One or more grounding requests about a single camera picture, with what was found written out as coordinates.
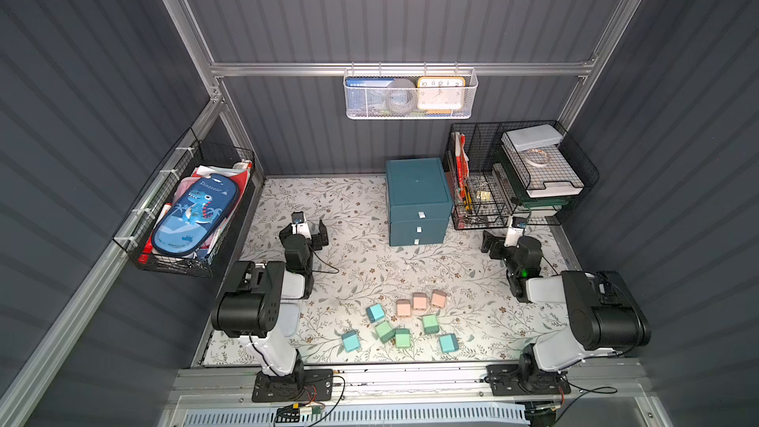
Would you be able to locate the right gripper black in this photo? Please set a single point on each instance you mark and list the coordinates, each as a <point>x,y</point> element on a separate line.
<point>501,246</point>

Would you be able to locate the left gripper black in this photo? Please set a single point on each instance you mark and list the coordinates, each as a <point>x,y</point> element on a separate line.
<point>304,237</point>

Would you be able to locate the pink plug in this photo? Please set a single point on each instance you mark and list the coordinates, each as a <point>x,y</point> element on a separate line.
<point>419,302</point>
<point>438,299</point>
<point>403,308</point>

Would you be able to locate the teal drawer cabinet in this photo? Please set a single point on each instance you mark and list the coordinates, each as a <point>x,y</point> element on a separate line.
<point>419,201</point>

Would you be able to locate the blue plug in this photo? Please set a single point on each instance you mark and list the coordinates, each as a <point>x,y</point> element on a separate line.
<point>375,313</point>
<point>351,341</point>
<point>449,343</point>

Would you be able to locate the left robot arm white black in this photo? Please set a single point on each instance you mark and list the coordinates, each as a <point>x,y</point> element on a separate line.
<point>250,302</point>

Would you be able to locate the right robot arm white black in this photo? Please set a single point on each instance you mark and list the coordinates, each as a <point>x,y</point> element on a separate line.
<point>604,320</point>

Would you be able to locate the red book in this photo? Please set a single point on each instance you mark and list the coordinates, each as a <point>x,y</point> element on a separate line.
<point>461,163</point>

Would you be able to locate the checkered notebook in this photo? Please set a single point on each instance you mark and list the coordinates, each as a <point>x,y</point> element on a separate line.
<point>543,172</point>

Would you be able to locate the blue dinosaur pencil case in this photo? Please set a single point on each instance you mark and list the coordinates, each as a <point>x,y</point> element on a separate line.
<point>195,216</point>

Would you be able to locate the green plug right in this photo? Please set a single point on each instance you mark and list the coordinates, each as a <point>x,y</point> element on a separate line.
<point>430,324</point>

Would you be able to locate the green plug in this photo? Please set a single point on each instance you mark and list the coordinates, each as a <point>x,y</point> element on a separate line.
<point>385,332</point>
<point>403,338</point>
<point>430,324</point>

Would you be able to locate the floral table mat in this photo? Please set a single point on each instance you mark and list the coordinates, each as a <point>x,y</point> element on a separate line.
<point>359,268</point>

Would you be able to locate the white box on organizer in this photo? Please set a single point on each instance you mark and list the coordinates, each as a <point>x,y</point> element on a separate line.
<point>534,137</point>

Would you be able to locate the green plug middle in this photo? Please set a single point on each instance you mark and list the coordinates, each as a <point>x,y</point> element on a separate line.
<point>403,338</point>

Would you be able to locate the green plug left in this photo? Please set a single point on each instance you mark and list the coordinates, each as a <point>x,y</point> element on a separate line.
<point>385,332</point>

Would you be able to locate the yellow alarm clock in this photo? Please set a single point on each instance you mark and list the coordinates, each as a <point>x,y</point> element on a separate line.
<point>441,93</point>

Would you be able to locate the grey tape roll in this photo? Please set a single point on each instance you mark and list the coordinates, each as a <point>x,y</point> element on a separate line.
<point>401,96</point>

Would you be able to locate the black wire desk organizer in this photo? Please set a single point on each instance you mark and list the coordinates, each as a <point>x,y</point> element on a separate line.
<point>494,193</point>

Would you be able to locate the black wire side basket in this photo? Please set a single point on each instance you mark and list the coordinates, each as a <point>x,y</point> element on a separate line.
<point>186,163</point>

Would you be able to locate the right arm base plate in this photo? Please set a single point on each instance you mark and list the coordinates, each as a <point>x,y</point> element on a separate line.
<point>511,380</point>

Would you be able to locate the white wire wall basket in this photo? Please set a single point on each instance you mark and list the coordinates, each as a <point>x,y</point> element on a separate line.
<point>365,88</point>

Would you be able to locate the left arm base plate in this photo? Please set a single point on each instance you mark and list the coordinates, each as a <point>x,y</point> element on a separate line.
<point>300,387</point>

